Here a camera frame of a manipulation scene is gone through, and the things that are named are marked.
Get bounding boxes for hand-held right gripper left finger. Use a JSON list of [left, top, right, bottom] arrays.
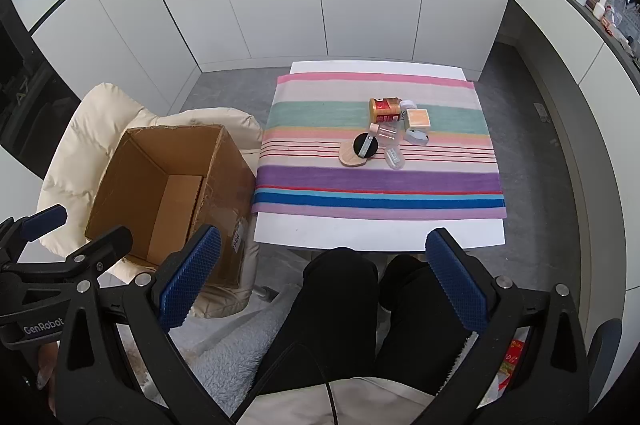
[[52, 224, 232, 421]]

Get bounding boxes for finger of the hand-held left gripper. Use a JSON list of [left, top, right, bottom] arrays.
[[0, 226, 134, 301], [0, 204, 68, 262]]

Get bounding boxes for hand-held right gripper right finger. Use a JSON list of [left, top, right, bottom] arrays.
[[407, 227, 593, 423]]

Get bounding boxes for brown cardboard box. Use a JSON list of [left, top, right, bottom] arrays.
[[84, 124, 258, 290]]

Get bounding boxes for peach square compact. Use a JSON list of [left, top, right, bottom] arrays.
[[405, 108, 432, 130]]

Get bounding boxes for black round compact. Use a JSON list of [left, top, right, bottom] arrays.
[[353, 132, 381, 158]]

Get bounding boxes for gold can with red label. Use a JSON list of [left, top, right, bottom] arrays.
[[369, 97, 402, 124]]

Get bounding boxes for person's left hand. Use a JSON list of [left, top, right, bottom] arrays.
[[32, 341, 63, 413]]

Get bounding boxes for white fluffy blanket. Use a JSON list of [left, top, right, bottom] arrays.
[[127, 285, 301, 411]]

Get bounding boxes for red printed packet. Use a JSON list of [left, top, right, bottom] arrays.
[[495, 330, 531, 393]]

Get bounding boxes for cream padded chair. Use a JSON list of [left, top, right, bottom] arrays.
[[37, 82, 264, 320]]

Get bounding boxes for black cabinet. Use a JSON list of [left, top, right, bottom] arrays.
[[0, 0, 81, 178]]

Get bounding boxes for person's black trousers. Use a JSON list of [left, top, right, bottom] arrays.
[[235, 247, 481, 418]]

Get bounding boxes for striped colourful cloth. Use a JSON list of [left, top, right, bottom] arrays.
[[250, 72, 507, 222]]

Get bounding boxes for beige jacket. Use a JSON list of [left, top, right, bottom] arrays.
[[235, 375, 436, 425]]

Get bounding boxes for black chair armrest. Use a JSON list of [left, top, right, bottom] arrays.
[[585, 319, 623, 401]]

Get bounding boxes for black cable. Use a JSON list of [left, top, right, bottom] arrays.
[[247, 342, 337, 425]]

